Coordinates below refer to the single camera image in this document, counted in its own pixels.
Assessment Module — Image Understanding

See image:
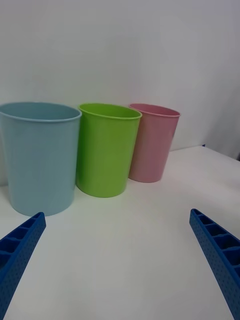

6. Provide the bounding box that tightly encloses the green plastic bin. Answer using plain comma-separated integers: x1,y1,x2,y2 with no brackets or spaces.
75,102,143,199

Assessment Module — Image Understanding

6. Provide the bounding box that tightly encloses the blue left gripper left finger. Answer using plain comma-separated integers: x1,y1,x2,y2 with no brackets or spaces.
0,211,47,320

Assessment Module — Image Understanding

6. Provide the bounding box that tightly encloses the pale blue plastic bin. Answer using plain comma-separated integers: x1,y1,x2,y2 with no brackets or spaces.
0,101,83,217

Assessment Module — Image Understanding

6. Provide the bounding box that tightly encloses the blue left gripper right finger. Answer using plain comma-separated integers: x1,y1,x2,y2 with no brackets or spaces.
188,208,240,320

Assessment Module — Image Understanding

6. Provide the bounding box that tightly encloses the pink plastic bin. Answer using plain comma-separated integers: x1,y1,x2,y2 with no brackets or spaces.
127,102,181,184

